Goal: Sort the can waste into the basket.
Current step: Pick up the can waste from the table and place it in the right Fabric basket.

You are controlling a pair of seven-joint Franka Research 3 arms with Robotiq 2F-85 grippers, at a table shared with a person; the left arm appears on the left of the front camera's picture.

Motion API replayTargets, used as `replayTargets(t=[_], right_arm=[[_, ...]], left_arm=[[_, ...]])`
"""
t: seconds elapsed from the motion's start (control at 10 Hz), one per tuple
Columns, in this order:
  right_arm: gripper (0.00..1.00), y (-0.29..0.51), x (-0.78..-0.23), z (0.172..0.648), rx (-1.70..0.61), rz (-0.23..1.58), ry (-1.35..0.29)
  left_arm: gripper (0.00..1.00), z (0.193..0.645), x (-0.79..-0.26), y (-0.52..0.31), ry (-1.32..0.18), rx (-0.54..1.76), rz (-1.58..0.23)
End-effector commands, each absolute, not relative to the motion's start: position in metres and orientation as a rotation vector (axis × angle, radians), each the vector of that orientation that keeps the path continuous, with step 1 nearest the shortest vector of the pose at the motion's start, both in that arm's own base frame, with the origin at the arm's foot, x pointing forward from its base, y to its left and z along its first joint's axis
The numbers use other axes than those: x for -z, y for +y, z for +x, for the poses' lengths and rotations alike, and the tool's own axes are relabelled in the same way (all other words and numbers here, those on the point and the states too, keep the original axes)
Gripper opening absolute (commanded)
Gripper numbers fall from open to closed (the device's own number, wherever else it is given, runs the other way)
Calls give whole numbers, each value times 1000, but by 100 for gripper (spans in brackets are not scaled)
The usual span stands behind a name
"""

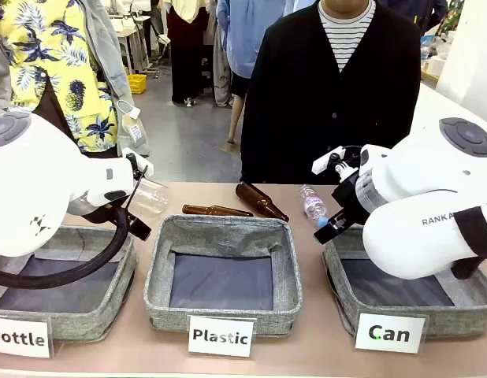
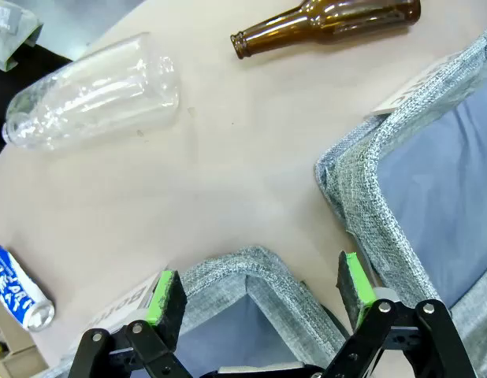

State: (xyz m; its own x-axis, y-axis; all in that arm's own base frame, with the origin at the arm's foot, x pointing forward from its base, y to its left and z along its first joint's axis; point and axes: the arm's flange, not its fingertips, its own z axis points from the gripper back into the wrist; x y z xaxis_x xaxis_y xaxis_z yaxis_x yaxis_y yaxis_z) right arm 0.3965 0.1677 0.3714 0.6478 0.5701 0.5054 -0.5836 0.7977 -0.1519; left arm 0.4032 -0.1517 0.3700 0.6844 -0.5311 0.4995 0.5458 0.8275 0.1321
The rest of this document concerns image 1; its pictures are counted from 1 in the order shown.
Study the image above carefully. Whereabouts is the white Can sign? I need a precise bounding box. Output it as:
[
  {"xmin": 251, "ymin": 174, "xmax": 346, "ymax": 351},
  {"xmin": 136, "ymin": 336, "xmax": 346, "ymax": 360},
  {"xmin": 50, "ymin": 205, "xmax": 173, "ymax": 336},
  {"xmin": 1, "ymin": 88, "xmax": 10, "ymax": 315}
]
[{"xmin": 354, "ymin": 312, "xmax": 427, "ymax": 354}]

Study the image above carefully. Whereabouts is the pink label plastic water bottle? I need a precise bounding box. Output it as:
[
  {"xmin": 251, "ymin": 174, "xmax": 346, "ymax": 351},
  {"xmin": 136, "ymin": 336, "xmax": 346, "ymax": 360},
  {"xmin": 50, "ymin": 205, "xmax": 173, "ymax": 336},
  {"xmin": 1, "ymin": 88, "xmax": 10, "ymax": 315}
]
[{"xmin": 299, "ymin": 183, "xmax": 330, "ymax": 229}]

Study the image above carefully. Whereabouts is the white hanging paper tag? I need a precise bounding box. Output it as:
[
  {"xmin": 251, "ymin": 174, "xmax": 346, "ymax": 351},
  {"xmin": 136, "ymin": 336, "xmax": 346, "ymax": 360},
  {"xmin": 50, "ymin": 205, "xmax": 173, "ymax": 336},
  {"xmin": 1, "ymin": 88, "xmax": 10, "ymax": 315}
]
[{"xmin": 117, "ymin": 99, "xmax": 148, "ymax": 143}]

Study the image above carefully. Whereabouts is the person in blue shirt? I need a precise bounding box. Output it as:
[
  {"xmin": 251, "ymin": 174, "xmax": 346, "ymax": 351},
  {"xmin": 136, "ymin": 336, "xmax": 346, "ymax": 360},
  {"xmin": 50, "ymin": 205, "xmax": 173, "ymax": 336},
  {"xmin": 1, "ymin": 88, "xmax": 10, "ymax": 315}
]
[{"xmin": 212, "ymin": 0, "xmax": 320, "ymax": 145}]

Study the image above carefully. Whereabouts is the person in cream top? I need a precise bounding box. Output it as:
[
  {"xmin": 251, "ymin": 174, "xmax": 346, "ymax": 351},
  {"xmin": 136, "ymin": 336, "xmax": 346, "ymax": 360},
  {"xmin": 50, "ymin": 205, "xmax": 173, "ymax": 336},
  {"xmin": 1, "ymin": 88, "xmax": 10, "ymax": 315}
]
[{"xmin": 163, "ymin": 0, "xmax": 210, "ymax": 108}]

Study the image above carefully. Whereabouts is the person in black cardigan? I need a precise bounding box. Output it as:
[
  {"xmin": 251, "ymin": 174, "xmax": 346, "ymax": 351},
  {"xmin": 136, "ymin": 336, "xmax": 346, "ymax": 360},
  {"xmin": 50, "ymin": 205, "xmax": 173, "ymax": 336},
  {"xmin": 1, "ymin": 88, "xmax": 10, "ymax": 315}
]
[{"xmin": 240, "ymin": 0, "xmax": 423, "ymax": 186}]

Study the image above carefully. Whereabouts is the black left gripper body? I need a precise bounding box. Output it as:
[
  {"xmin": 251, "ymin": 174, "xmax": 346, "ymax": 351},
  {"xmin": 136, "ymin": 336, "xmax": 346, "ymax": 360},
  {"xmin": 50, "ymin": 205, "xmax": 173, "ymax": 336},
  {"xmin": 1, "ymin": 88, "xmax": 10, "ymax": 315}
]
[{"xmin": 68, "ymin": 191, "xmax": 131, "ymax": 228}]

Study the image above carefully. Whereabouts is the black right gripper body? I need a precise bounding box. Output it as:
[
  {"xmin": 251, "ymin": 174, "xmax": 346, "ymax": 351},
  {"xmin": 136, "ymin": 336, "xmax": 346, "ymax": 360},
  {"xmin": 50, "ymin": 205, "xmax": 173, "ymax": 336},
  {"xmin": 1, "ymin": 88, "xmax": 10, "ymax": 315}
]
[{"xmin": 331, "ymin": 172, "xmax": 374, "ymax": 228}]

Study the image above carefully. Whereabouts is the clear crushed plastic bottle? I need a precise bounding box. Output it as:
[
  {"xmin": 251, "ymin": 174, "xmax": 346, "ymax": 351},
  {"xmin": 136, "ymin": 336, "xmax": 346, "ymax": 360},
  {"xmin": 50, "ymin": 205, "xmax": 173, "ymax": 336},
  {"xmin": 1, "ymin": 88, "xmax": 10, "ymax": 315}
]
[{"xmin": 129, "ymin": 178, "xmax": 170, "ymax": 216}]

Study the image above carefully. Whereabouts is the brown glass beer bottle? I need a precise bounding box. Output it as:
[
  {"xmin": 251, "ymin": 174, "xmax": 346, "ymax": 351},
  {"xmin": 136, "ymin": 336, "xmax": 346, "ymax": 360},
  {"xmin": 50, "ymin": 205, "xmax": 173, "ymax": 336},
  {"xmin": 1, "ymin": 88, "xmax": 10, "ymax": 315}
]
[
  {"xmin": 235, "ymin": 181, "xmax": 291, "ymax": 224},
  {"xmin": 181, "ymin": 203, "xmax": 255, "ymax": 219}
]

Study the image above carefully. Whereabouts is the grey fabric basket can label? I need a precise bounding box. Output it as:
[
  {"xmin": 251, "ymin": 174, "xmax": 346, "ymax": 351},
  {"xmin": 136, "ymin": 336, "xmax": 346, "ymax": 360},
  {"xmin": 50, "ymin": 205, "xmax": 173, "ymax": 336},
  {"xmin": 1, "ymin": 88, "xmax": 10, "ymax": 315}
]
[{"xmin": 321, "ymin": 226, "xmax": 487, "ymax": 339}]

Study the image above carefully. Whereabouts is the black cable wrap sleeve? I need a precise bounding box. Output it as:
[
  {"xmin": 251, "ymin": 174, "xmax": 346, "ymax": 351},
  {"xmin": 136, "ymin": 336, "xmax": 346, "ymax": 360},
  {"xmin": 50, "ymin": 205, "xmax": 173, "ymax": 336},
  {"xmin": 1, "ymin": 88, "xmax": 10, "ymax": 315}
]
[{"xmin": 450, "ymin": 206, "xmax": 487, "ymax": 281}]

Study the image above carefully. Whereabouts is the white Bottle sign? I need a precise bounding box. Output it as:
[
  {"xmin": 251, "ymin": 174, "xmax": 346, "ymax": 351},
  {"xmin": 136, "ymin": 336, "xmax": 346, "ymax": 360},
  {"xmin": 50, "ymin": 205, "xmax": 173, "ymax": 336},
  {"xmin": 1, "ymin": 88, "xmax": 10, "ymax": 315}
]
[{"xmin": 0, "ymin": 314, "xmax": 54, "ymax": 359}]

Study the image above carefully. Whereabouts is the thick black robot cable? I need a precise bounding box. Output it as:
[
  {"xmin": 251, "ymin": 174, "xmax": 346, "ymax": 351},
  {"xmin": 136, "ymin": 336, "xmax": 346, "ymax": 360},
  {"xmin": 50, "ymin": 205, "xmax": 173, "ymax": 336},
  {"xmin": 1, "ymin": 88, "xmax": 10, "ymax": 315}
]
[{"xmin": 0, "ymin": 204, "xmax": 131, "ymax": 289}]

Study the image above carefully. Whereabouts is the grey fabric basket plastic label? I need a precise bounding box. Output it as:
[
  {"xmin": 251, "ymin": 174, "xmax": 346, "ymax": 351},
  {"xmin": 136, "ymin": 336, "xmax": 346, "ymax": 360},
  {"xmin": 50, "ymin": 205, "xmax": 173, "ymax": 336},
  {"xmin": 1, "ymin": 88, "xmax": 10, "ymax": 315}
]
[{"xmin": 143, "ymin": 214, "xmax": 304, "ymax": 338}]

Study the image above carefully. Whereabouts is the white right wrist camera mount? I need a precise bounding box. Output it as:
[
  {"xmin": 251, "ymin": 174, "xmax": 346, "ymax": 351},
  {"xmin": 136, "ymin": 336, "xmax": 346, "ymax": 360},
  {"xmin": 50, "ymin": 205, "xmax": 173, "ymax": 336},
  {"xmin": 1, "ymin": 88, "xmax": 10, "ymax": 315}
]
[{"xmin": 310, "ymin": 145, "xmax": 362, "ymax": 176}]

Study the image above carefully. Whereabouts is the yellow plastic crate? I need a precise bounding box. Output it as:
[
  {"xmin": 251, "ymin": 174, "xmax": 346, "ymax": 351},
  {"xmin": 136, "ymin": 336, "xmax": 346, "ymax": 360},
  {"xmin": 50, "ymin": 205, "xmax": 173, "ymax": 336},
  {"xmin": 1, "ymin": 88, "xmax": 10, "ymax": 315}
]
[{"xmin": 127, "ymin": 73, "xmax": 148, "ymax": 95}]

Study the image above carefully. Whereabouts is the white Plastic sign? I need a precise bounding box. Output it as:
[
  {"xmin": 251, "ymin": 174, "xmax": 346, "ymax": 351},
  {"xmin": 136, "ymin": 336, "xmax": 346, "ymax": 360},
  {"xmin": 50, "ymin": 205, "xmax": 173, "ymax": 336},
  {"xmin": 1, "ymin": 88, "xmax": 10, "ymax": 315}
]
[{"xmin": 187, "ymin": 314, "xmax": 256, "ymax": 358}]

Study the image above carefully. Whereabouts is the grey fabric basket bottle label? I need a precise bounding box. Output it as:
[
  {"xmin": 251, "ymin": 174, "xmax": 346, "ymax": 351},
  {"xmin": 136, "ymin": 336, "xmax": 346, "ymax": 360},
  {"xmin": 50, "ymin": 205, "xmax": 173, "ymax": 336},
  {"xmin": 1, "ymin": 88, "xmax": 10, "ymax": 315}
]
[{"xmin": 0, "ymin": 224, "xmax": 139, "ymax": 343}]

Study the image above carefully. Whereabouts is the person in yellow floral shirt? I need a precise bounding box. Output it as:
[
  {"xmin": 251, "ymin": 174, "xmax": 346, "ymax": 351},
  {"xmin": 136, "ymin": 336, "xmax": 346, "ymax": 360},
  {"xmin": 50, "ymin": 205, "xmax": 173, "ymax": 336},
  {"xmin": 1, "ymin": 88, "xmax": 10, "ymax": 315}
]
[{"xmin": 0, "ymin": 0, "xmax": 152, "ymax": 159}]

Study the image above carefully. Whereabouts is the white side table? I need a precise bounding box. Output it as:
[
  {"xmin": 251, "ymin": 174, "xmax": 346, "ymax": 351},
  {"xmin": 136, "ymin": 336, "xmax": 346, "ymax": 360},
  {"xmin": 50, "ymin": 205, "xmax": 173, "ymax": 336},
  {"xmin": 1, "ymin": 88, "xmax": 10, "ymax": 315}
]
[{"xmin": 418, "ymin": 81, "xmax": 487, "ymax": 131}]

